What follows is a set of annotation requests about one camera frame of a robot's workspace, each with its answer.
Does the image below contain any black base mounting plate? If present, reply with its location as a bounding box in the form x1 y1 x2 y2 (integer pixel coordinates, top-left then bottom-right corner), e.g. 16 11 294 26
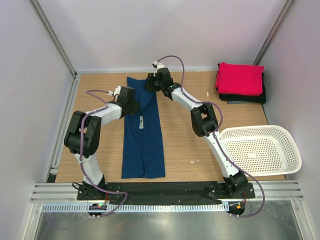
76 181 256 206

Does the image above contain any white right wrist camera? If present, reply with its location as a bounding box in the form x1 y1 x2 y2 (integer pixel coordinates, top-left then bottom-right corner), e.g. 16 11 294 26
152 61 165 77

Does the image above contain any aluminium rail frame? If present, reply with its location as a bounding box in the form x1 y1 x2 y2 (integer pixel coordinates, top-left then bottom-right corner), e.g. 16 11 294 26
30 180 304 203

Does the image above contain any blue printed t-shirt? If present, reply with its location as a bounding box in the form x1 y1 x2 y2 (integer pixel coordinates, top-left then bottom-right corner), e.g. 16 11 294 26
121 76 166 179

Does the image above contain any white perforated plastic basket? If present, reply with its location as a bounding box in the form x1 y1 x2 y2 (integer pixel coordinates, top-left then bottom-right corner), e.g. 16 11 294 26
220 125 302 177

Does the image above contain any folded black t-shirt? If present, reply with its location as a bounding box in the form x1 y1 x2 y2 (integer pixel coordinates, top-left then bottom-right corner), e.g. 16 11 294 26
218 73 267 104

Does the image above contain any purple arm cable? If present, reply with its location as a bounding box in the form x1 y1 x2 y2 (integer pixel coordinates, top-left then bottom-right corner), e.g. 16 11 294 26
152 55 267 219
78 89 129 216

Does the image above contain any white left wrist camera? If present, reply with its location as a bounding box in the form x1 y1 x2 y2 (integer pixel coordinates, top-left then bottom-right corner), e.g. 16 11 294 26
108 85 122 97

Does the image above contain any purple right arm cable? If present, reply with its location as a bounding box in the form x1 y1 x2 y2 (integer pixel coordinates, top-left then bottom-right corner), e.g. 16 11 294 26
152 55 267 219

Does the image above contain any folded pink t-shirt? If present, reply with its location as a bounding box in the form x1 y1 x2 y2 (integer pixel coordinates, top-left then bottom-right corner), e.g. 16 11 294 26
215 62 265 96

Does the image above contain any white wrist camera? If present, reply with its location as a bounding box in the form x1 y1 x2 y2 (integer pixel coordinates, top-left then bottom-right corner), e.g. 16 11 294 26
108 85 122 97
152 61 165 77

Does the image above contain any folded grey t-shirt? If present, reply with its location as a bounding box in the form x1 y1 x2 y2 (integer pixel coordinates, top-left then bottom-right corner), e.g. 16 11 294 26
227 100 248 105

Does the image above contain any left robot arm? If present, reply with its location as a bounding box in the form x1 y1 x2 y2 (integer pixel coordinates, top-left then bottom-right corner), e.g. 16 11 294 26
64 86 140 200

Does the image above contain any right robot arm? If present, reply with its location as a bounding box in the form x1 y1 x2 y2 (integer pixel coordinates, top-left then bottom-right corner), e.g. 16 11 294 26
145 63 248 198

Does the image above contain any white slotted cable duct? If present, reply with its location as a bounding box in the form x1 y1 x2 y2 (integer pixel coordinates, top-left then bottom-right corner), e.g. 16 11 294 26
41 202 229 213

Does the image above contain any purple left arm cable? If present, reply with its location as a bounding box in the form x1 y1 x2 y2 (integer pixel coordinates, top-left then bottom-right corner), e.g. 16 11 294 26
78 89 129 216

